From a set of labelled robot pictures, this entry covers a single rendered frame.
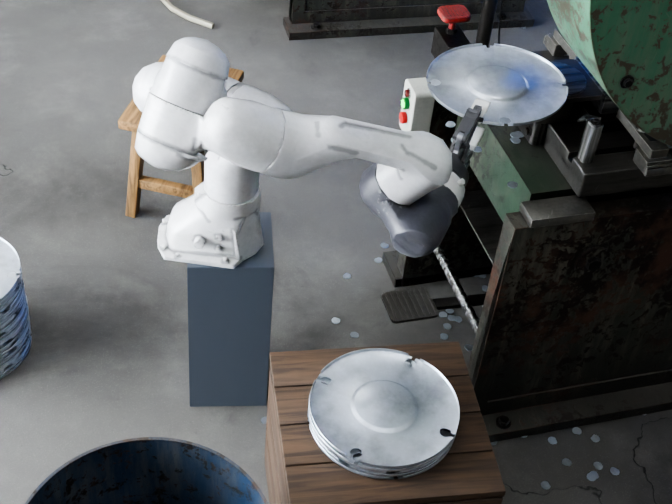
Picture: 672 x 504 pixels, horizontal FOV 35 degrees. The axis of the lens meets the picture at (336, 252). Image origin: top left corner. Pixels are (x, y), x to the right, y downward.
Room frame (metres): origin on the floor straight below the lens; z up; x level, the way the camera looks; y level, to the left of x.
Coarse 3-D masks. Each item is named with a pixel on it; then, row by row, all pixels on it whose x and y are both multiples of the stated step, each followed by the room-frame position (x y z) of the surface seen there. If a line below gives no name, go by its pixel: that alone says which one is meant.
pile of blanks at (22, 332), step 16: (16, 288) 1.71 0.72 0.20; (0, 304) 1.64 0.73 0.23; (16, 304) 1.68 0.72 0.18; (0, 320) 1.63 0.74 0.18; (16, 320) 1.67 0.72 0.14; (0, 336) 1.63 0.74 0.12; (16, 336) 1.66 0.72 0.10; (0, 352) 1.62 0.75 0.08; (16, 352) 1.66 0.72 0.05; (0, 368) 1.61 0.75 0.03
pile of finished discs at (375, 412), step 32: (352, 352) 1.45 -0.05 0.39; (384, 352) 1.47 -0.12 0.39; (320, 384) 1.37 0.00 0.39; (352, 384) 1.37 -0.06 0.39; (384, 384) 1.38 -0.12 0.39; (416, 384) 1.39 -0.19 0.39; (448, 384) 1.40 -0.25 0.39; (320, 416) 1.29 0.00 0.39; (352, 416) 1.30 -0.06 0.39; (384, 416) 1.30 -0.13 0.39; (416, 416) 1.31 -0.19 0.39; (448, 416) 1.32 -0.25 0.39; (320, 448) 1.24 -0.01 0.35; (352, 448) 1.22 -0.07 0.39; (384, 448) 1.23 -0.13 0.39; (416, 448) 1.24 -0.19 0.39; (448, 448) 1.27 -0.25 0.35
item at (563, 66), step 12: (564, 60) 2.01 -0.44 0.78; (576, 60) 2.01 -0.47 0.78; (564, 72) 1.95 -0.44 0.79; (576, 72) 1.95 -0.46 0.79; (576, 84) 1.91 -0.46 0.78; (588, 84) 1.92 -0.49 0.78; (576, 96) 1.87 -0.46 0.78; (588, 96) 1.88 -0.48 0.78; (600, 96) 1.89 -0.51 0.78; (564, 108) 1.88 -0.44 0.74; (552, 120) 1.87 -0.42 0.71; (564, 120) 1.88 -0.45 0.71; (528, 132) 1.87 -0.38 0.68; (540, 132) 1.87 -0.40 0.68
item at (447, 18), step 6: (444, 6) 2.22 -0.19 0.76; (450, 6) 2.22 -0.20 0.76; (456, 6) 2.22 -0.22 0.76; (462, 6) 2.23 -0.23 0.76; (438, 12) 2.20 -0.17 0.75; (444, 12) 2.19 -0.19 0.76; (450, 12) 2.19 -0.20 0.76; (456, 12) 2.19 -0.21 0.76; (462, 12) 2.20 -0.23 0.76; (468, 12) 2.20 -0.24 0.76; (444, 18) 2.17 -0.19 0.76; (450, 18) 2.17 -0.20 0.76; (456, 18) 2.17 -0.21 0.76; (462, 18) 2.18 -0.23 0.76; (468, 18) 2.18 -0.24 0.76; (450, 24) 2.20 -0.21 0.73
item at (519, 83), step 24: (456, 48) 2.00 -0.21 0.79; (480, 48) 2.01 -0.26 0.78; (504, 48) 2.02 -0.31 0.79; (432, 72) 1.90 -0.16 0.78; (456, 72) 1.91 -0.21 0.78; (480, 72) 1.91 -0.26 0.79; (504, 72) 1.91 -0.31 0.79; (528, 72) 1.93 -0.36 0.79; (552, 72) 1.94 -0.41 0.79; (456, 96) 1.82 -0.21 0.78; (480, 96) 1.83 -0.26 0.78; (504, 96) 1.83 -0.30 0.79; (528, 96) 1.84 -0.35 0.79; (552, 96) 1.85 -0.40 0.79; (528, 120) 1.76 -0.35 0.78
